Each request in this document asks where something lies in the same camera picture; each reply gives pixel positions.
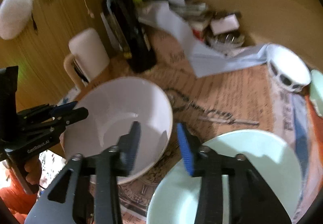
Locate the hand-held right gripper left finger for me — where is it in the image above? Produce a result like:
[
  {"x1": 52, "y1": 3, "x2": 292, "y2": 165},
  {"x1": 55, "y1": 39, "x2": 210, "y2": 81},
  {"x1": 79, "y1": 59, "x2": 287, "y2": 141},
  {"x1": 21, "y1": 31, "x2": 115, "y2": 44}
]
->
[{"x1": 24, "y1": 121, "x2": 142, "y2": 224}]

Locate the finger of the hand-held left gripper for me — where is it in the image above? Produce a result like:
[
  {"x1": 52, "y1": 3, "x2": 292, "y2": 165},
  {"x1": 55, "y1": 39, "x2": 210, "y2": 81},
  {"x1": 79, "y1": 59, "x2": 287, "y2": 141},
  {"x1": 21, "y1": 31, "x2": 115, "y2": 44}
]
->
[
  {"x1": 19, "y1": 107, "x2": 89, "y2": 139},
  {"x1": 16, "y1": 101, "x2": 79, "y2": 123}
]

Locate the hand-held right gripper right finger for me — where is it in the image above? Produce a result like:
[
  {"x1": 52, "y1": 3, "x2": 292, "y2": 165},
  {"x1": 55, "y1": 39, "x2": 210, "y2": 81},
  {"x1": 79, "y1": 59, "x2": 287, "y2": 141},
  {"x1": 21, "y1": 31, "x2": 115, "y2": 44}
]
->
[{"x1": 176, "y1": 123, "x2": 293, "y2": 224}]

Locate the pink bowl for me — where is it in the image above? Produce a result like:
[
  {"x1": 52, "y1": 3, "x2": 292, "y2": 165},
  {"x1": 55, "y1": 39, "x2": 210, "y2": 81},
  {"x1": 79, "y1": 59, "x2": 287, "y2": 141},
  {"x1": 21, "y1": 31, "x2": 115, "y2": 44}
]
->
[{"x1": 62, "y1": 76, "x2": 174, "y2": 185}]

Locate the mint green plate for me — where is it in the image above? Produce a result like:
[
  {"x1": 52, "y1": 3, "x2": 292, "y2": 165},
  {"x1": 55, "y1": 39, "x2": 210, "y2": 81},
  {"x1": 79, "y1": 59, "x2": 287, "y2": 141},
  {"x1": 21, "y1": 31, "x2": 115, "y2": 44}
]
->
[{"x1": 146, "y1": 129, "x2": 303, "y2": 224}]

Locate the white dotted bowl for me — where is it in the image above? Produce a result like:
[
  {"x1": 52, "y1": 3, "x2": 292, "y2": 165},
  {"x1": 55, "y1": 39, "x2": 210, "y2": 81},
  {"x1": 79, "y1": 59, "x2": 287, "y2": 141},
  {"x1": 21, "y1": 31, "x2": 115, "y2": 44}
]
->
[{"x1": 266, "y1": 43, "x2": 312, "y2": 93}]

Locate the mint green bowl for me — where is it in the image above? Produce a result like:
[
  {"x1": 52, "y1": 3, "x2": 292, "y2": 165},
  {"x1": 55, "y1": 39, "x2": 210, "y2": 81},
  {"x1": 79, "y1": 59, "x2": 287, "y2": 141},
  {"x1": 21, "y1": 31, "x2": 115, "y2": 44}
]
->
[{"x1": 310, "y1": 69, "x2": 323, "y2": 116}]

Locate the person's left forearm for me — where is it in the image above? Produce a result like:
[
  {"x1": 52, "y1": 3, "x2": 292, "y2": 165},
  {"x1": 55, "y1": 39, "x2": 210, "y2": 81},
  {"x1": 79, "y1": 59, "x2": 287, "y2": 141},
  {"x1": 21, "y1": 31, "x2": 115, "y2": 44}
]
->
[{"x1": 0, "y1": 171, "x2": 38, "y2": 217}]

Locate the person's left hand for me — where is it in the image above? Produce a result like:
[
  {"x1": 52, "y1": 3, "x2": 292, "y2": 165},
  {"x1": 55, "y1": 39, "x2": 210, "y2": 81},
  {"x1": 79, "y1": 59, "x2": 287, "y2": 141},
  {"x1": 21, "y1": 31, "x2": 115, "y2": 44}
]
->
[{"x1": 25, "y1": 160, "x2": 42, "y2": 185}]

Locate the blue cartoon sticker card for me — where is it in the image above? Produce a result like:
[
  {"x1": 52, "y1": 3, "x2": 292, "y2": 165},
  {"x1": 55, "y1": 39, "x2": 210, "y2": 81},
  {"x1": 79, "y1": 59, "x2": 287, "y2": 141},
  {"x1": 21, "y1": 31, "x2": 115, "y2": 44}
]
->
[{"x1": 58, "y1": 88, "x2": 81, "y2": 106}]

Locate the beige mug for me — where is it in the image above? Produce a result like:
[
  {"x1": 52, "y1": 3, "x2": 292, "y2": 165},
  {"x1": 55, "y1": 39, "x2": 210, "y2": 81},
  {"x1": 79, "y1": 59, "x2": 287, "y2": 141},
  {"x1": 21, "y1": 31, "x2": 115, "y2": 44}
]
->
[{"x1": 64, "y1": 27, "x2": 111, "y2": 88}]

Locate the brown vintage newspaper sheet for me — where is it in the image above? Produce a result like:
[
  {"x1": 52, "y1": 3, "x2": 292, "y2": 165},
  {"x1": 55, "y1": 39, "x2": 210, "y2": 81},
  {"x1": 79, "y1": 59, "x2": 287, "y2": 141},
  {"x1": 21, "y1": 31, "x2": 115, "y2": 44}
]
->
[{"x1": 38, "y1": 24, "x2": 278, "y2": 224}]

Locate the wooden shelf unit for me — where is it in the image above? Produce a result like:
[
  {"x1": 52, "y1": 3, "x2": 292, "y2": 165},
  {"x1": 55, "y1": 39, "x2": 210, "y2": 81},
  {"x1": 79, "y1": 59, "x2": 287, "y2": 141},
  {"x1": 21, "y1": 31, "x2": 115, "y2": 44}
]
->
[{"x1": 0, "y1": 0, "x2": 323, "y2": 93}]

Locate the white pompom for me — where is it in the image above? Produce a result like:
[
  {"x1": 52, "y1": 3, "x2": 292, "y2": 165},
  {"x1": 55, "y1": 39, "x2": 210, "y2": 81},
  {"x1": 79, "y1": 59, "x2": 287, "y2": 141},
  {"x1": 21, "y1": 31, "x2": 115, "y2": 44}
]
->
[{"x1": 0, "y1": 0, "x2": 34, "y2": 40}]

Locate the dark wine bottle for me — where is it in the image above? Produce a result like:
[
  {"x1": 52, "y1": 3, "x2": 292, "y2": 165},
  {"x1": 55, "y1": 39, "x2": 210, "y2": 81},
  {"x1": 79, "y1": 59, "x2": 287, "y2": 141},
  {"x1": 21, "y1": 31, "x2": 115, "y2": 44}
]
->
[{"x1": 97, "y1": 0, "x2": 157, "y2": 73}]

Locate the light blue paper sheet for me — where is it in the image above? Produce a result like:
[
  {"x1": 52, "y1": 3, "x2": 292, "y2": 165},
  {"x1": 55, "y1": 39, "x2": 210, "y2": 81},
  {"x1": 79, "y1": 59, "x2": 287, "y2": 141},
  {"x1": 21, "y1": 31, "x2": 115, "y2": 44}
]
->
[{"x1": 189, "y1": 43, "x2": 278, "y2": 78}]

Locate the colour printed newspaper sheet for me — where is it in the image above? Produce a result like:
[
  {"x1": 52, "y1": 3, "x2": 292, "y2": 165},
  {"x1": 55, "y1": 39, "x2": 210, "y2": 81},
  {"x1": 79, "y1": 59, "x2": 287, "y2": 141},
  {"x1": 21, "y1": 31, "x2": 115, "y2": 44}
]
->
[{"x1": 271, "y1": 83, "x2": 323, "y2": 222}]

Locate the small bowl of trinkets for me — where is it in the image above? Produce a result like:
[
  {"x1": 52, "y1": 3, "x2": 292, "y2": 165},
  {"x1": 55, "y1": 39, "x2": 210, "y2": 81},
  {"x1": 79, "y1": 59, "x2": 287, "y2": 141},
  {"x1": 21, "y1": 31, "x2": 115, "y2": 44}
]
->
[{"x1": 206, "y1": 32, "x2": 245, "y2": 49}]

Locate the white paper sheet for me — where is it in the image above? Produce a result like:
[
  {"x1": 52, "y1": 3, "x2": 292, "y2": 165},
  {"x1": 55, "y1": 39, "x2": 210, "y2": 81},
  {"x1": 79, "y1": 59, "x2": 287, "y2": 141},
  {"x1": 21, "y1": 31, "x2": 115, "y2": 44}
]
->
[{"x1": 137, "y1": 2, "x2": 210, "y2": 63}]

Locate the white card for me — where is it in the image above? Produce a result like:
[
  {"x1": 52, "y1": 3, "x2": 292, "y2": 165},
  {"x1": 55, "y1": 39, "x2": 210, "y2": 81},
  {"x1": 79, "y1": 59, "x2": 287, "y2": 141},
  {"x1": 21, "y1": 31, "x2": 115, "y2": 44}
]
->
[{"x1": 210, "y1": 13, "x2": 240, "y2": 34}]

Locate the stack of papers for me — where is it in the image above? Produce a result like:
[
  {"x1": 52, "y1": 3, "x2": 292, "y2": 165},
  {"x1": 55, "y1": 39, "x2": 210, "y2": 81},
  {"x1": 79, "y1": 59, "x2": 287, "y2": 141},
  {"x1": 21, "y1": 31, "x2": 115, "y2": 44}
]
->
[{"x1": 169, "y1": 2, "x2": 215, "y2": 38}]

